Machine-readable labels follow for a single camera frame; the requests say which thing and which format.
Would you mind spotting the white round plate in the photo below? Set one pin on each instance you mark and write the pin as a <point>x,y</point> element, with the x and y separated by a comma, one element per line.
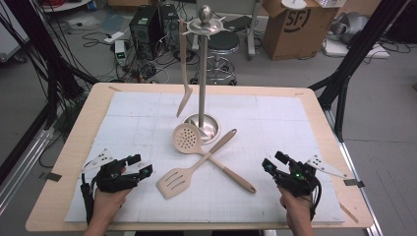
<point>294,4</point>

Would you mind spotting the person's left hand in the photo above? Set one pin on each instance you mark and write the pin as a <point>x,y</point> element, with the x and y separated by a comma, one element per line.
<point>109,206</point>

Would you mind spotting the brown cardboard box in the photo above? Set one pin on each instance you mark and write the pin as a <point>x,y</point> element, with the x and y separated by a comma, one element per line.
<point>295,39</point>

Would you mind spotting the white metal stand post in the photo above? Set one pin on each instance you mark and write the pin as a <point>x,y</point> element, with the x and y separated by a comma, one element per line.
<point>253,29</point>

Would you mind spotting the white power strip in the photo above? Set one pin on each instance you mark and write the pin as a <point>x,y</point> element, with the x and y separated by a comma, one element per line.
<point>114,37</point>

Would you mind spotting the large black computer tower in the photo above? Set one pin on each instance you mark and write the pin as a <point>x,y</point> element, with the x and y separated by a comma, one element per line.
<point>144,29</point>

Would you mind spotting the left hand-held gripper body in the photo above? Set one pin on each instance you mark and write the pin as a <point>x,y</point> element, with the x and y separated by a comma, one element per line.
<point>114,178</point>

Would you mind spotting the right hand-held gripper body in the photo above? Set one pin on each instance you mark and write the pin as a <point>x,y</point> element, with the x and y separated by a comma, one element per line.
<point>296,180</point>

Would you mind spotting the aluminium rail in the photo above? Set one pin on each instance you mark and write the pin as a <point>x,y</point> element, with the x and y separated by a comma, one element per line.
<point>357,183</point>
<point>23,170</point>

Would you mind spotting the beige solid turner spatula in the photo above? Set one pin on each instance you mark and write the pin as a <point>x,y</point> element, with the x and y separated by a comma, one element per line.
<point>184,59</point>

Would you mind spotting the black tape strip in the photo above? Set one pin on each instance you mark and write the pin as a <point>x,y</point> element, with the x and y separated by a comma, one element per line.
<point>50,176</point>
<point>354,183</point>

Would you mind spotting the small white power supply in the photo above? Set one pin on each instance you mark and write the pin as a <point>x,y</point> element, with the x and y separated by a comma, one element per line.
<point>120,52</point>

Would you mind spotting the white foam board mat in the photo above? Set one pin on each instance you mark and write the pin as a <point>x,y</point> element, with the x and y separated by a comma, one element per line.
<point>272,131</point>

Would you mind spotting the slim black computer tower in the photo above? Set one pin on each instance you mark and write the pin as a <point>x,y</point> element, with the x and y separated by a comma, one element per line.
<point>170,23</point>

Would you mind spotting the beige perforated skimmer spoon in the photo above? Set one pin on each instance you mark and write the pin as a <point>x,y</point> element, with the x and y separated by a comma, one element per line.
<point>187,139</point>

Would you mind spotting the beige slotted spatula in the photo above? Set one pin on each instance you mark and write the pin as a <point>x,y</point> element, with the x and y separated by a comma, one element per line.
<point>177,180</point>

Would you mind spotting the grey bag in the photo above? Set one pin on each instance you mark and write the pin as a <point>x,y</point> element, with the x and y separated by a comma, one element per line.
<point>350,28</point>

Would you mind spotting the person's right hand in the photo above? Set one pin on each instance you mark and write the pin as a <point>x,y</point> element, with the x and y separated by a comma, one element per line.
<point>296,206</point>

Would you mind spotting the black metal frame stand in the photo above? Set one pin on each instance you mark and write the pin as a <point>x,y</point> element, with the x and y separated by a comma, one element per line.
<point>357,49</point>
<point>52,65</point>

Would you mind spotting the black round stool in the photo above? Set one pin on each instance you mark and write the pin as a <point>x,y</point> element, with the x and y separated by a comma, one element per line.
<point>226,42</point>

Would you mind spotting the steel utensil rack stand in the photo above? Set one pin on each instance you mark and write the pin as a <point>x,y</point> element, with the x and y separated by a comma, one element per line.
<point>203,65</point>

